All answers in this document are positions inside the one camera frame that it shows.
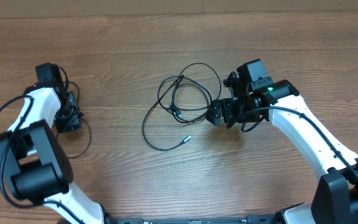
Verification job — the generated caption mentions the black USB cable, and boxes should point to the black USB cable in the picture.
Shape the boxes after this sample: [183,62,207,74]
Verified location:
[156,62,223,124]

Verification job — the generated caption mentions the black cable silver connector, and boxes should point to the black cable silver connector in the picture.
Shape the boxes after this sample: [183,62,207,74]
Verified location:
[141,75,192,152]

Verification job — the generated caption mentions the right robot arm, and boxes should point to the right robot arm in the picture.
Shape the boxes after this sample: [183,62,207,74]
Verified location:
[206,59,358,223]

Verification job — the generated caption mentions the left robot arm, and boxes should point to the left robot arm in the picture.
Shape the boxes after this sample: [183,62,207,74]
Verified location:
[0,62,113,223]

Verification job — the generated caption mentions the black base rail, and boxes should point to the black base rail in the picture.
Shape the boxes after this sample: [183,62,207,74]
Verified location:
[112,214,282,224]

